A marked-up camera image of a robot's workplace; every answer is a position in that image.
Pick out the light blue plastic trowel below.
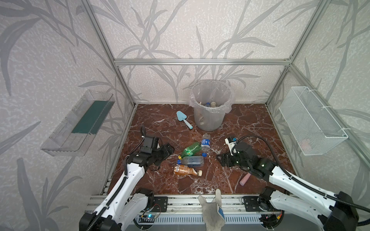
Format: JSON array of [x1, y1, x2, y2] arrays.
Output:
[[176, 111, 193, 130]]

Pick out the clear plastic bin liner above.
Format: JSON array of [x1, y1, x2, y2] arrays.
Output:
[[188, 80, 236, 114]]

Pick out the clear acrylic wall shelf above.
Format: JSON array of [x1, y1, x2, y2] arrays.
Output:
[[40, 90, 115, 157]]

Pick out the white wire mesh basket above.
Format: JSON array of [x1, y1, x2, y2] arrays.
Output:
[[279, 86, 348, 156]]

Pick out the clear water bottle blue cap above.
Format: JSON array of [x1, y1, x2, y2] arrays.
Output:
[[177, 156, 204, 167]]

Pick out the green circuit board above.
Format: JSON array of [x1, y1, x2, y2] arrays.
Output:
[[137, 213, 160, 223]]

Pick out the grey mesh waste bin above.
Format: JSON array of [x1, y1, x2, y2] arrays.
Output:
[[192, 80, 232, 132]]

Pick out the aluminium front rail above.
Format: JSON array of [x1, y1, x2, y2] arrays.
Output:
[[85, 194, 319, 216]]

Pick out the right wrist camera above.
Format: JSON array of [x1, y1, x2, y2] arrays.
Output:
[[225, 136, 238, 156]]

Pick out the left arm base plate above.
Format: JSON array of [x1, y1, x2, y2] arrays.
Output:
[[136, 188, 169, 213]]

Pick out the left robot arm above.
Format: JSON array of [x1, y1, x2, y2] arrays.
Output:
[[79, 135, 174, 231]]

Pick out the white knitted work glove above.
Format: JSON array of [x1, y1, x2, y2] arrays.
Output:
[[198, 189, 225, 231]]

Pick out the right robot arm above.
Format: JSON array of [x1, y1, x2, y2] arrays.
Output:
[[216, 141, 370, 231]]

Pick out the green Sprite bottle centre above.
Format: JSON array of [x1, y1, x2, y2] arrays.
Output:
[[178, 142, 201, 160]]

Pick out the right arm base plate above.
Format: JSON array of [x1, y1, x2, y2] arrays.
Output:
[[241, 196, 274, 212]]

